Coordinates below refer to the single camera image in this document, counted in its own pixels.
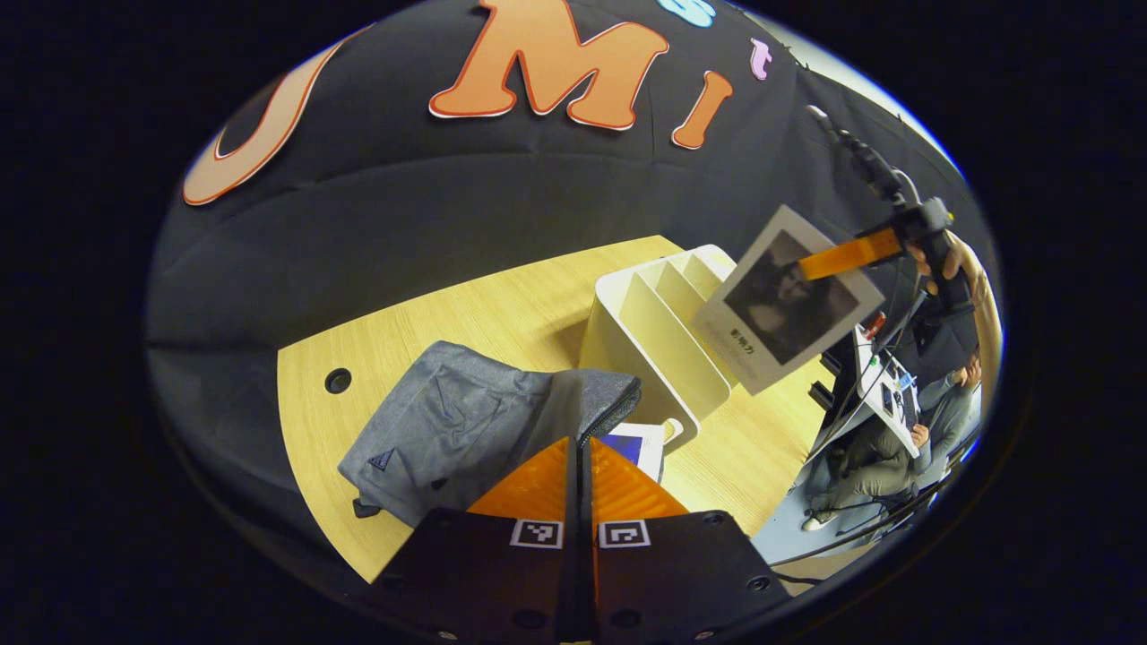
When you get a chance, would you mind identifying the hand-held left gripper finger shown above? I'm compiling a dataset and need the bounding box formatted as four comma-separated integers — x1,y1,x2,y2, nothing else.
581,436,794,644
372,436,579,644

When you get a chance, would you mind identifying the grey portrait book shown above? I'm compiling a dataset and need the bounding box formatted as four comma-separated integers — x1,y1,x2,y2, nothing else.
694,204,886,397

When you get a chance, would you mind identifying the blue book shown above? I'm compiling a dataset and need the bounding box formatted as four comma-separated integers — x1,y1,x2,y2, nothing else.
599,421,668,485

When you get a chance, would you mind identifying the grey schoolbag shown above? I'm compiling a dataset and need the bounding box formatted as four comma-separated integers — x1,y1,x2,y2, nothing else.
338,340,668,529

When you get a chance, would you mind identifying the white bookshelf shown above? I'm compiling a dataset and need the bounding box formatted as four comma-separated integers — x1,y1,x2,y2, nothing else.
578,245,763,449

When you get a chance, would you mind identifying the white electronics board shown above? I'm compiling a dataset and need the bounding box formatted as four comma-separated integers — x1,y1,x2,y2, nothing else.
851,322,924,460

